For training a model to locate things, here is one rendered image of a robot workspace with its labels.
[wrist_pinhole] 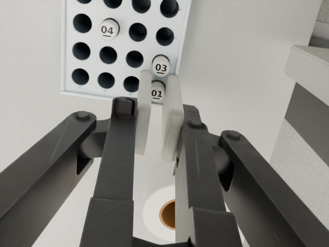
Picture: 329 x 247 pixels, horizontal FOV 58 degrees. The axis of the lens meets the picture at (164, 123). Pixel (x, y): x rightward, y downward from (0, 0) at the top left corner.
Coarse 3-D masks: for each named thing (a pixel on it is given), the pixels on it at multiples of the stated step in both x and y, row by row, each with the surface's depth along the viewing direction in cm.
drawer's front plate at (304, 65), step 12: (300, 48) 18; (312, 48) 18; (324, 48) 19; (288, 60) 18; (300, 60) 17; (312, 60) 16; (324, 60) 15; (288, 72) 18; (300, 72) 17; (312, 72) 16; (324, 72) 14; (300, 84) 17; (312, 84) 15; (324, 84) 14; (324, 96) 14
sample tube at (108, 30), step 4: (108, 20) 19; (112, 20) 20; (100, 24) 19; (104, 24) 19; (108, 24) 19; (112, 24) 19; (116, 24) 20; (100, 28) 19; (104, 28) 19; (108, 28) 19; (112, 28) 19; (116, 28) 19; (100, 32) 19; (104, 32) 19; (108, 32) 19; (112, 32) 19; (116, 32) 19; (100, 36) 19; (104, 36) 19; (108, 36) 19; (112, 36) 19; (108, 40) 19
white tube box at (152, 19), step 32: (64, 0) 19; (96, 0) 20; (128, 0) 20; (160, 0) 20; (64, 32) 20; (96, 32) 20; (128, 32) 21; (160, 32) 24; (64, 64) 21; (96, 64) 21; (128, 64) 22; (96, 96) 22; (128, 96) 23
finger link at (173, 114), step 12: (168, 84) 19; (168, 96) 17; (180, 96) 17; (168, 108) 16; (180, 108) 15; (168, 120) 15; (180, 120) 15; (168, 132) 15; (168, 144) 16; (168, 156) 16
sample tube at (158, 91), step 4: (156, 80) 22; (160, 80) 22; (152, 84) 21; (156, 84) 21; (160, 84) 21; (152, 88) 21; (156, 88) 21; (160, 88) 21; (164, 88) 22; (152, 92) 21; (156, 92) 21; (160, 92) 21; (164, 92) 21; (152, 96) 21; (156, 96) 21; (160, 96) 21; (164, 96) 21; (152, 100) 21; (156, 100) 21; (160, 100) 21
